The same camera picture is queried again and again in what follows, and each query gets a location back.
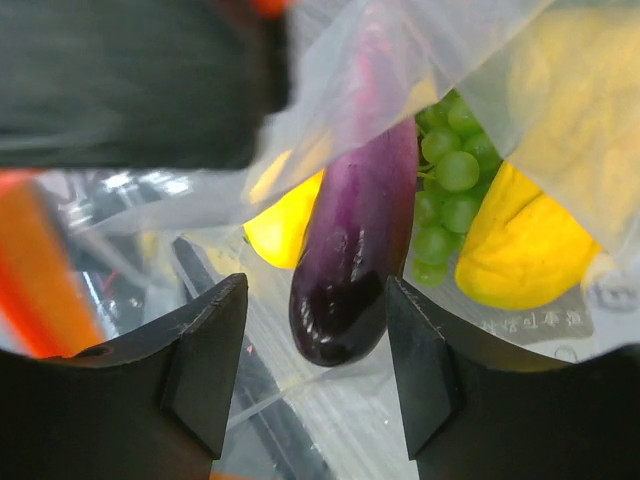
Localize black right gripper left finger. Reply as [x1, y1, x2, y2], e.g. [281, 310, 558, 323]
[1, 273, 248, 479]

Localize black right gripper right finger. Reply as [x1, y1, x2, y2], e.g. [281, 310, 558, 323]
[386, 278, 639, 479]

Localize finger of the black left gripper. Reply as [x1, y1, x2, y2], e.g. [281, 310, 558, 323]
[1, 0, 292, 170]

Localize purple fake eggplant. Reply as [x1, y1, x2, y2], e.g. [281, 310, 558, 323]
[289, 20, 419, 367]

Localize yellow fake mango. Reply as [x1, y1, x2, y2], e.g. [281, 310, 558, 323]
[243, 170, 325, 269]

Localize yellow fake bell pepper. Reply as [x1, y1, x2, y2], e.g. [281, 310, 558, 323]
[455, 1, 639, 310]

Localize green fake grapes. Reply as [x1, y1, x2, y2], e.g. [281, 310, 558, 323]
[411, 90, 502, 287]

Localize clear zip top bag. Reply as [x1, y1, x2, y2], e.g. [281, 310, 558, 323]
[1, 1, 639, 479]

